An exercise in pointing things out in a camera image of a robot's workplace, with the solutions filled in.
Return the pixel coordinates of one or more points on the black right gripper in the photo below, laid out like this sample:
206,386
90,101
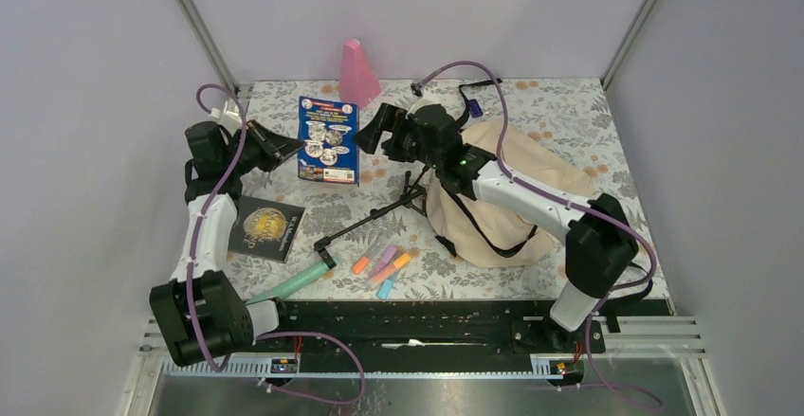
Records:
388,119

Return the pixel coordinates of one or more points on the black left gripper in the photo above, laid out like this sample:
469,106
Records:
274,146

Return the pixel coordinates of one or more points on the cream canvas backpack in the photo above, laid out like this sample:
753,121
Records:
487,236

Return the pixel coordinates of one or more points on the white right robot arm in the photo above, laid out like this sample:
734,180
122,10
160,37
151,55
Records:
595,234

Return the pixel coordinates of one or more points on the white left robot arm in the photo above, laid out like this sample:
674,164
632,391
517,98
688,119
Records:
198,311

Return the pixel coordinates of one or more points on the purple eraser block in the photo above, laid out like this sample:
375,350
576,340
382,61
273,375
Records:
474,109

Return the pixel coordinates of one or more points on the black folding tripod stand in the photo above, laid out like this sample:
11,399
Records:
413,196

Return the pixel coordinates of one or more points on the black notebook gold emblem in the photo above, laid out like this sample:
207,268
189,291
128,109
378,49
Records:
265,229

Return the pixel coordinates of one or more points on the pink cone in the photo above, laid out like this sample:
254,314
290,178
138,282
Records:
358,83

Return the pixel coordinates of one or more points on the pink highlighter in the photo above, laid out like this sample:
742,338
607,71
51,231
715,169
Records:
385,258

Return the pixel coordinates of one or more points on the orange yellow highlighter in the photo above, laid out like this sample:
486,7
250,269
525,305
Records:
389,270

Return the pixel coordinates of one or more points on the floral patterned table mat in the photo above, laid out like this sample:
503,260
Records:
570,118

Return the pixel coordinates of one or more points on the mint green tube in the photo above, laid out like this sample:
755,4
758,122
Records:
292,285

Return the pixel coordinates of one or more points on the light blue highlighter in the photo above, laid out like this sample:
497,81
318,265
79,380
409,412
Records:
385,289

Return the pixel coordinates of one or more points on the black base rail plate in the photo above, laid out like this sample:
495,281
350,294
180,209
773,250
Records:
413,336

